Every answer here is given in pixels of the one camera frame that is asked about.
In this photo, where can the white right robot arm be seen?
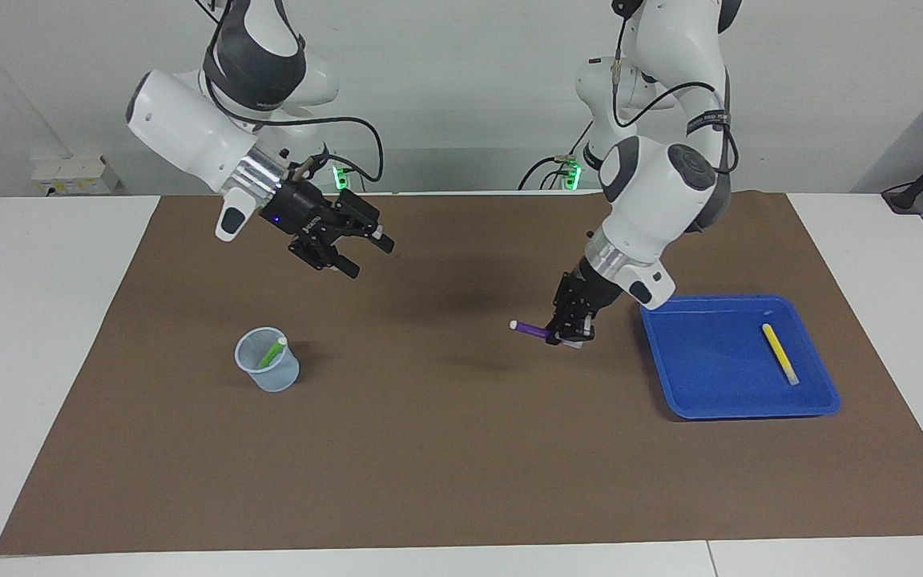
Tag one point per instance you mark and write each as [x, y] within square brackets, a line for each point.
[189, 120]

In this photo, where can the brown table mat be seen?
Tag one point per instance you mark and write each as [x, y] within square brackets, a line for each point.
[469, 449]

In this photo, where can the green marker pen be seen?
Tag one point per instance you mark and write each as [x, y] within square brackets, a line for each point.
[273, 351]

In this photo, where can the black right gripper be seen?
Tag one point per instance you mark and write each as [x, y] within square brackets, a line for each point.
[301, 212]

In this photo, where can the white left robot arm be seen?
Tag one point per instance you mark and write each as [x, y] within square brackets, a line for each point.
[654, 192]

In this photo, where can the translucent plastic cup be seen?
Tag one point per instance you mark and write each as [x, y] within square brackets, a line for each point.
[273, 383]

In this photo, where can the blue plastic tray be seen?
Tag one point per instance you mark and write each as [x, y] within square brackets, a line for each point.
[694, 369]

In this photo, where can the yellow marker pen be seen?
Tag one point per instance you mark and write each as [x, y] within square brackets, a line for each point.
[779, 353]

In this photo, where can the purple marker pen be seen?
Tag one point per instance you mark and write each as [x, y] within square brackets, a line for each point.
[530, 328]

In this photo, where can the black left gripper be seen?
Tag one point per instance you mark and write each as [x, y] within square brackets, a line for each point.
[594, 288]

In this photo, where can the white power strip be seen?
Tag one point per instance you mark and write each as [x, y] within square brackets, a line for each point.
[69, 172]

